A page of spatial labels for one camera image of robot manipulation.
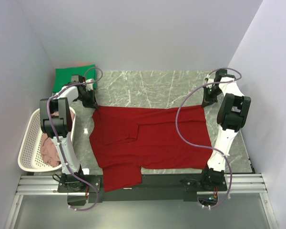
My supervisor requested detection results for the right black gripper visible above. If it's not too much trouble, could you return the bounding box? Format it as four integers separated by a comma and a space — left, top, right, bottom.
202, 85, 223, 108

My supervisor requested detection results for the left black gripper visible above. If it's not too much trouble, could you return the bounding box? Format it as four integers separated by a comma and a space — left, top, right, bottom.
77, 88, 99, 109

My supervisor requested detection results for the red t shirt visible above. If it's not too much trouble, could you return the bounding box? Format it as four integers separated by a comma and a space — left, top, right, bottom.
90, 106, 212, 191

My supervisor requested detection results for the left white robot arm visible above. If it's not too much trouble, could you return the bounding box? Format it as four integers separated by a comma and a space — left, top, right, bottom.
40, 75, 98, 193

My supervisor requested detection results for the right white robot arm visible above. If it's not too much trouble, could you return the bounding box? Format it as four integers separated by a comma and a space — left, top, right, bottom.
200, 69, 251, 190

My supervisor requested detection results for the green folded t shirt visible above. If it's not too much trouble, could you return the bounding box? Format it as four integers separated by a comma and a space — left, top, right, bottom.
52, 64, 95, 93

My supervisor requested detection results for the pink t shirt in basket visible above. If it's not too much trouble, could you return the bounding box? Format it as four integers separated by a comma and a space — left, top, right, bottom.
40, 109, 76, 167

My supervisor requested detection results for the white plastic laundry basket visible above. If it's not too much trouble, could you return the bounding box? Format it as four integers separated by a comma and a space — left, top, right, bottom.
18, 107, 76, 172

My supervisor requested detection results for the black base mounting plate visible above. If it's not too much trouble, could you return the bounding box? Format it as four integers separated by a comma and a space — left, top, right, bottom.
57, 174, 228, 206

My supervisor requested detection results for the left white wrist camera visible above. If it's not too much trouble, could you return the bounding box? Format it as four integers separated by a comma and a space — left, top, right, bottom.
85, 78, 95, 91

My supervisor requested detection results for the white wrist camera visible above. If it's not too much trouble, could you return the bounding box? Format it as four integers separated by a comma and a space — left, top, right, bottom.
85, 78, 95, 91
204, 74, 215, 86

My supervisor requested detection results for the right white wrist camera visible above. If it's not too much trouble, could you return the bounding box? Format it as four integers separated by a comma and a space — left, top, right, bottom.
204, 74, 215, 86

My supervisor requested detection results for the aluminium rail frame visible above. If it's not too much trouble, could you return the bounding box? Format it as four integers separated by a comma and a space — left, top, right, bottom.
5, 174, 278, 229

